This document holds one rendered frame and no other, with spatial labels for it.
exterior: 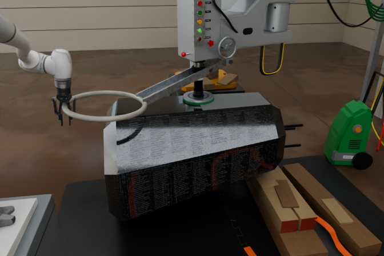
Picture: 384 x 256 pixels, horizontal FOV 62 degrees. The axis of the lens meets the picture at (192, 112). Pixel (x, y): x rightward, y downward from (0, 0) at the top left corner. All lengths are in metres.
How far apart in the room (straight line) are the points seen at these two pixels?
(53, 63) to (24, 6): 6.51
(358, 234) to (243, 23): 1.55
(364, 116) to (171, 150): 1.84
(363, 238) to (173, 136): 1.36
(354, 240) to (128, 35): 6.74
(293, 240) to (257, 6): 1.51
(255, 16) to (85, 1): 6.14
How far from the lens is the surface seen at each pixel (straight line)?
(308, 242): 2.23
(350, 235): 2.40
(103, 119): 1.74
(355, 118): 3.11
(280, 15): 2.42
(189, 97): 2.19
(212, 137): 2.00
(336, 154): 3.23
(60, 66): 1.86
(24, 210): 1.42
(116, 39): 8.04
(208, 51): 2.05
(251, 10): 2.22
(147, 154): 1.92
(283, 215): 2.21
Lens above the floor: 1.65
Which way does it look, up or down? 23 degrees down
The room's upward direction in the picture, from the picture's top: straight up
